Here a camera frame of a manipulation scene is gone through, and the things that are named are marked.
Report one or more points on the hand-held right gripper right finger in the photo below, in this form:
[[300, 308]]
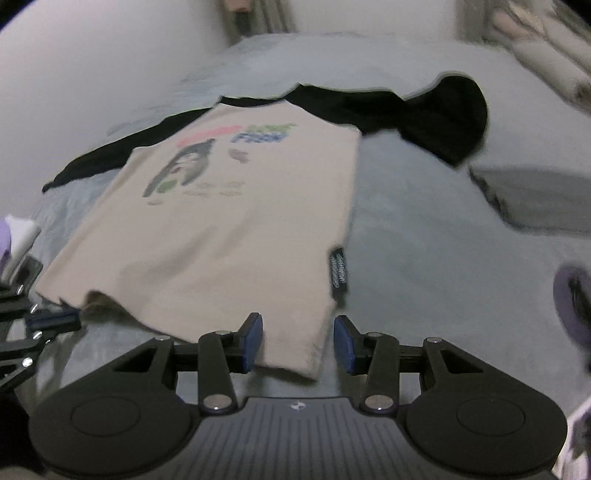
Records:
[[345, 346]]

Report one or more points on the beige t-shirt with black sleeves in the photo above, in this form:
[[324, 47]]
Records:
[[207, 240]]

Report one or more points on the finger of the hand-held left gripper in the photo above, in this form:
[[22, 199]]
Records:
[[51, 314], [55, 326]]

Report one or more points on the pink hanging garment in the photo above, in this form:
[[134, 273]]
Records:
[[236, 5]]

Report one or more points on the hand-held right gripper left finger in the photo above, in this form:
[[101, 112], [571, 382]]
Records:
[[251, 344]]

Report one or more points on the white lilac garment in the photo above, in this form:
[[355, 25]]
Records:
[[21, 235]]

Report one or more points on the grey hanging garment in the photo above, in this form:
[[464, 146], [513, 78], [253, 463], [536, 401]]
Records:
[[242, 25]]

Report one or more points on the grey-blue bed blanket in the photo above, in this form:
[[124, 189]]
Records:
[[415, 277]]

